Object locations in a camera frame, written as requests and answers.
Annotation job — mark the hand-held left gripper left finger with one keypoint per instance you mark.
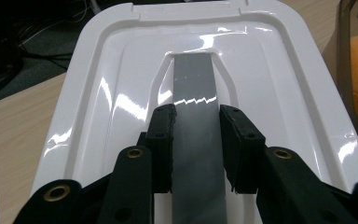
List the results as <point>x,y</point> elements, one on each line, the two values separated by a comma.
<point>161,149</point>

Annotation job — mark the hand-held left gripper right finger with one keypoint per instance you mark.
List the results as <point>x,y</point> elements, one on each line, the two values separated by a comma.
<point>242,149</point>

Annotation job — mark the translucent grey storage box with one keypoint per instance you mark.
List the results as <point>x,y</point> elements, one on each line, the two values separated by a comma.
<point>343,62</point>

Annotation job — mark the white metal desk frame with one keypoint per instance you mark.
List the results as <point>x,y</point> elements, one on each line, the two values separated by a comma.
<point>94,4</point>

